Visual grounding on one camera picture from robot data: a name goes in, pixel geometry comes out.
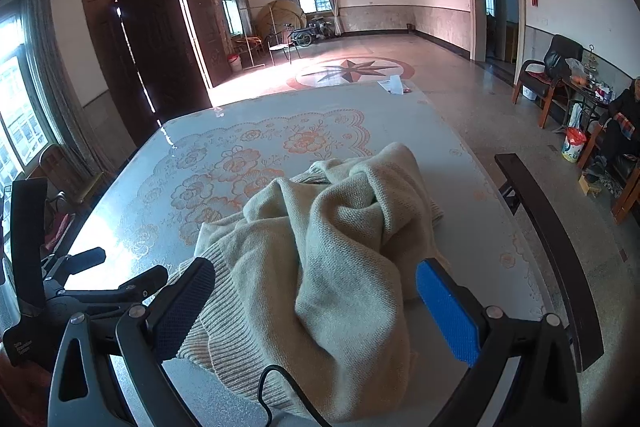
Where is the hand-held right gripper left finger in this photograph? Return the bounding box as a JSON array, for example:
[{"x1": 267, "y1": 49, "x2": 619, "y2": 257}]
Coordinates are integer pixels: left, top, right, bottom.
[{"x1": 47, "y1": 257, "x2": 217, "y2": 427}]

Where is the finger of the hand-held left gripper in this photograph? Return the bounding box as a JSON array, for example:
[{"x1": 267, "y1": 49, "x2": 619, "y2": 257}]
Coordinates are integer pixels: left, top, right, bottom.
[
  {"x1": 44, "y1": 247, "x2": 107, "y2": 282},
  {"x1": 50, "y1": 264, "x2": 169, "y2": 309}
]

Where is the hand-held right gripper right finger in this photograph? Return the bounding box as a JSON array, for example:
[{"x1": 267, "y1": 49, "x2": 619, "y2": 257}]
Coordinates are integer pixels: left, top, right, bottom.
[{"x1": 415, "y1": 258, "x2": 583, "y2": 427}]

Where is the beige knitted sweater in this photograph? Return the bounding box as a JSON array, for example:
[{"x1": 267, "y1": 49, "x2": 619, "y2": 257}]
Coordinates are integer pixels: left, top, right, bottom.
[{"x1": 177, "y1": 142, "x2": 446, "y2": 425}]

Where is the red seat cushion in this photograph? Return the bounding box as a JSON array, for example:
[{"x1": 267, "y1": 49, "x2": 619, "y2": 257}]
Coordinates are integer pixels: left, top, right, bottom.
[{"x1": 45, "y1": 212, "x2": 74, "y2": 252}]

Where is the round back wooden chair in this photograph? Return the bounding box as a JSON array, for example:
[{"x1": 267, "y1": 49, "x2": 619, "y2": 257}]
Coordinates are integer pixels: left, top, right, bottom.
[{"x1": 36, "y1": 144, "x2": 108, "y2": 208}]

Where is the large side window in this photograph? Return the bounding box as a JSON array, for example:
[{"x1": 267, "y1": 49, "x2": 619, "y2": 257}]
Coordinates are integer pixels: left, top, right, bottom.
[{"x1": 0, "y1": 0, "x2": 57, "y2": 188}]

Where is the small wooden stool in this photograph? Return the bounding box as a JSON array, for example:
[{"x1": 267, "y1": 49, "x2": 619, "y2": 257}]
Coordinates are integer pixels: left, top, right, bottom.
[{"x1": 577, "y1": 174, "x2": 601, "y2": 197}]

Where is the red and white bag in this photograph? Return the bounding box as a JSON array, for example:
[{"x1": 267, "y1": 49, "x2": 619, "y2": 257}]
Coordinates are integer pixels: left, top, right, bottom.
[{"x1": 560, "y1": 127, "x2": 587, "y2": 164}]

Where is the wooden armchair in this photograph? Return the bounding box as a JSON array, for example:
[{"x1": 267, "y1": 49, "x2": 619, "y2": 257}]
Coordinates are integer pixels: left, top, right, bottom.
[{"x1": 575, "y1": 117, "x2": 640, "y2": 226}]

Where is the white paper leaflet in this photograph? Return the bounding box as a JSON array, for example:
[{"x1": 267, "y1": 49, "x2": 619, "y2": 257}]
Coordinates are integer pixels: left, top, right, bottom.
[{"x1": 377, "y1": 75, "x2": 414, "y2": 96}]

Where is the dark wooden wardrobe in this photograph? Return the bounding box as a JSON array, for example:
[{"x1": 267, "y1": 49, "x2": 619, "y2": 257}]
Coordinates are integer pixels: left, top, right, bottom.
[{"x1": 77, "y1": 0, "x2": 234, "y2": 148}]

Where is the dark side table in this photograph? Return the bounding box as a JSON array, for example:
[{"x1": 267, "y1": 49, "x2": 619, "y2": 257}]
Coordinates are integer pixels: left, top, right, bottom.
[{"x1": 561, "y1": 76, "x2": 618, "y2": 135}]

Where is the light wooden chair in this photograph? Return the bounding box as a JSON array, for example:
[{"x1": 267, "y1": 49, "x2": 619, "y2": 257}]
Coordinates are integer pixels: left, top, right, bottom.
[{"x1": 231, "y1": 34, "x2": 267, "y2": 68}]

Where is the clear bag of fruit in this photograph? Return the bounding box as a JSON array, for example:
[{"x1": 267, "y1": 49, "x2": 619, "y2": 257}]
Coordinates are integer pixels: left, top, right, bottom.
[{"x1": 566, "y1": 58, "x2": 589, "y2": 86}]

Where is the black leather armchair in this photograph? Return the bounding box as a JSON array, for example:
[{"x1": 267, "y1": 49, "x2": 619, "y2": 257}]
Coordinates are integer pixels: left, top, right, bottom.
[{"x1": 512, "y1": 34, "x2": 584, "y2": 128}]

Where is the narrow barred window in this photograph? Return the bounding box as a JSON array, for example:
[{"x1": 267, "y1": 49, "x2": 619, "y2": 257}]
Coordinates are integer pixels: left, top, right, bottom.
[{"x1": 217, "y1": 0, "x2": 242, "y2": 34}]

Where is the large round woven tray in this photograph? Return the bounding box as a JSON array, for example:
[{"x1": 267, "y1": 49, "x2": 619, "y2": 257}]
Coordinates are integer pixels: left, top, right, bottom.
[{"x1": 257, "y1": 0, "x2": 307, "y2": 40}]

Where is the parked tricycle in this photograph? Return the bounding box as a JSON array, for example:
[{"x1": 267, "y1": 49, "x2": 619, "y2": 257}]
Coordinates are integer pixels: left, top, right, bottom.
[{"x1": 290, "y1": 18, "x2": 342, "y2": 48}]

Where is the black cable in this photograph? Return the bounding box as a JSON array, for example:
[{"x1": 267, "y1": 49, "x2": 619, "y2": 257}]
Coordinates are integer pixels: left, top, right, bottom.
[{"x1": 256, "y1": 365, "x2": 323, "y2": 427}]

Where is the metal frame chair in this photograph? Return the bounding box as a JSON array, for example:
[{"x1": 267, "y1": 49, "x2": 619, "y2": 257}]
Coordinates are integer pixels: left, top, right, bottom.
[{"x1": 266, "y1": 29, "x2": 302, "y2": 66}]

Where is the white door frame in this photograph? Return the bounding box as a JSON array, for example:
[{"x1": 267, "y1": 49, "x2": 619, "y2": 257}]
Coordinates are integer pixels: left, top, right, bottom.
[{"x1": 463, "y1": 0, "x2": 527, "y2": 68}]

